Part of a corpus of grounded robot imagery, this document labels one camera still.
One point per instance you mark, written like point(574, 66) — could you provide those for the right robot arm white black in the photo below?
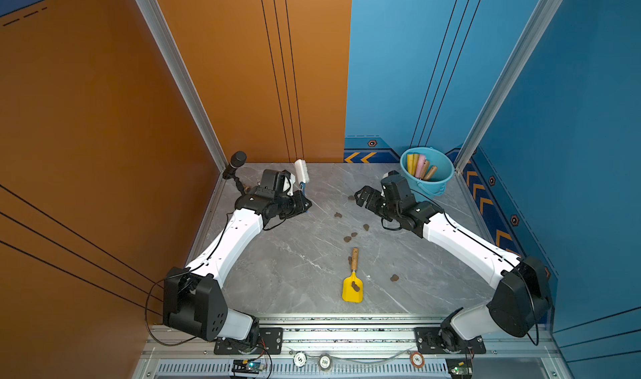
point(522, 295)

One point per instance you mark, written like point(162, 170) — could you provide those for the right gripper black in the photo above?
point(374, 194)

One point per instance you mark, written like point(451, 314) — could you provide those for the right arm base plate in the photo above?
point(436, 340)

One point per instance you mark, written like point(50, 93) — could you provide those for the white round sticker middle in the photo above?
point(325, 362)

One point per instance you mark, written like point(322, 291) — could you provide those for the white round sticker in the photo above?
point(325, 362)
point(300, 359)

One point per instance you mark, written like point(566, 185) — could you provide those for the yellow scoop wooden handle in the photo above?
point(353, 290)

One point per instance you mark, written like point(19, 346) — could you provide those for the green circuit board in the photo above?
point(459, 369)
point(247, 368)

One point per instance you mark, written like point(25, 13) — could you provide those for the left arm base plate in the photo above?
point(268, 339)

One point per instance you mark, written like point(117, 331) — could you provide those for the white round sticker left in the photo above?
point(300, 359)

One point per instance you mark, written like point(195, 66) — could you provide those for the light green trowel wooden handle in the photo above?
point(431, 173)

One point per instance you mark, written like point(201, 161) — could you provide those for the red rimmed round sticker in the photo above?
point(417, 360)

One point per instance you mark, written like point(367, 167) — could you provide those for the green leaf trowel yellow handle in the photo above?
point(415, 159)

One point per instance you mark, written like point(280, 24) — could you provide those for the green pointed shovel wooden handle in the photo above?
point(424, 170)

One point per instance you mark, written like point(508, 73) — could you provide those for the scrub brush blue white handle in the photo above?
point(301, 174)

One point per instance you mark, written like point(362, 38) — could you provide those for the green circuit board left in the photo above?
point(247, 368)

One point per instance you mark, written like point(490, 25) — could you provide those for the green circuit board right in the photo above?
point(459, 369)

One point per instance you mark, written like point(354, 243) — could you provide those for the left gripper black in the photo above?
point(301, 205)

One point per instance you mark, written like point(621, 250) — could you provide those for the purple trowel pink handle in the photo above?
point(422, 158)

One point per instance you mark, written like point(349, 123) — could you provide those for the turquoise plastic bucket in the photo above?
point(436, 185)

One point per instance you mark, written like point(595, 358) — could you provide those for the black microphone on stand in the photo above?
point(237, 160)

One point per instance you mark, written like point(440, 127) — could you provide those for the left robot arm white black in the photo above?
point(193, 299)

